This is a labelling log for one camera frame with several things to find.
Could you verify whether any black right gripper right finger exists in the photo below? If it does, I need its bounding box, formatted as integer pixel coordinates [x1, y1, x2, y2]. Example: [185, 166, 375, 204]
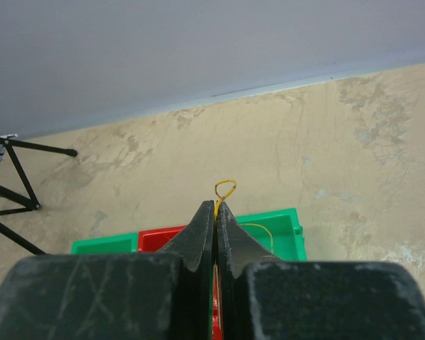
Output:
[215, 202, 281, 339]

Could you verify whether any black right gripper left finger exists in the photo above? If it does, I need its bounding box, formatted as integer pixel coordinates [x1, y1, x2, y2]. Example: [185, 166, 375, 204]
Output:
[159, 200, 215, 339]

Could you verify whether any striped yellow wire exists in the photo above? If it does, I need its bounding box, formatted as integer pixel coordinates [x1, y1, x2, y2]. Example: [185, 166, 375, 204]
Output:
[214, 179, 238, 219]

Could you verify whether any right green plastic bin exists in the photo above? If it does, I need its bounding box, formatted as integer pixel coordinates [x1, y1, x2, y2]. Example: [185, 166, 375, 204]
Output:
[237, 208, 307, 261]

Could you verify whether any green plastic bin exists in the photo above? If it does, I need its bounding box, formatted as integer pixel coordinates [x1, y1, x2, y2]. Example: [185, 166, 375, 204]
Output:
[237, 208, 307, 261]
[71, 232, 138, 255]

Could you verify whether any red plastic bin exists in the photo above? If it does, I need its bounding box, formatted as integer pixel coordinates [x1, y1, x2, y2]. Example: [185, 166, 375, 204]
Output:
[137, 225, 223, 340]

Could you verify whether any left green plastic bin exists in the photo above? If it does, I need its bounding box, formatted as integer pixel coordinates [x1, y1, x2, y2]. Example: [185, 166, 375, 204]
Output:
[71, 232, 138, 255]

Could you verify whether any black music stand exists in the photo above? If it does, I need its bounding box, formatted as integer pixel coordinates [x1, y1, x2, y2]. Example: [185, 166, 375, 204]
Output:
[0, 137, 78, 255]

